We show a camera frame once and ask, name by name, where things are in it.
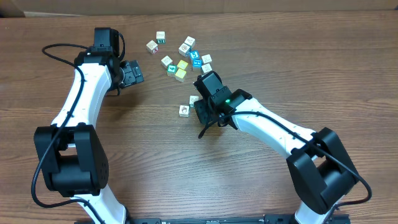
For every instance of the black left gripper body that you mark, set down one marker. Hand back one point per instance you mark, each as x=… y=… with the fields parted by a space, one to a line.
x=135 y=72

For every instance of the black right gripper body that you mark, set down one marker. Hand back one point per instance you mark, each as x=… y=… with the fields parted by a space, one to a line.
x=201 y=109

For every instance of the white acorn picture block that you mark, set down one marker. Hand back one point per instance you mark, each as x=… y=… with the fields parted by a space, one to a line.
x=184 y=111

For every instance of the white block brown picture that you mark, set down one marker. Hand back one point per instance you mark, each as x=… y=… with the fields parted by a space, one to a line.
x=206 y=68

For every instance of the yellow block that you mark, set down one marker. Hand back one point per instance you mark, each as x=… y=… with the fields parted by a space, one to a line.
x=182 y=65
x=180 y=75

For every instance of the blue number five block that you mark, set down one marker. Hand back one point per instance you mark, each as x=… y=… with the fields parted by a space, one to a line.
x=194 y=55

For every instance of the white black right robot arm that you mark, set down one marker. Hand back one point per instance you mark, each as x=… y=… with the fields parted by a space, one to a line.
x=321 y=169

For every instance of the white block red side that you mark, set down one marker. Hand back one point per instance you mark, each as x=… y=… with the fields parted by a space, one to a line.
x=152 y=47

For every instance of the white block red trim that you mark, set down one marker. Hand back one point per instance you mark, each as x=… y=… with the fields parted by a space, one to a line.
x=166 y=61

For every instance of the green number four block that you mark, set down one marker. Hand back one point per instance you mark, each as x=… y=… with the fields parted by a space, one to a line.
x=171 y=70

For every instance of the white block green side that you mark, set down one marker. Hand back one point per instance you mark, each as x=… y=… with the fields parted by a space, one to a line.
x=160 y=37

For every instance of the white block blue side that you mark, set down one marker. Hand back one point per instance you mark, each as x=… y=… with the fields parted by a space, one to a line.
x=184 y=49

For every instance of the brown cardboard backdrop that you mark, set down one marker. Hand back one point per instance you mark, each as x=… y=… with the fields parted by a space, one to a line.
x=22 y=8

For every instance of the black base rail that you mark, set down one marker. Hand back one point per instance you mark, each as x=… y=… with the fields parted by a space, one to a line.
x=265 y=219

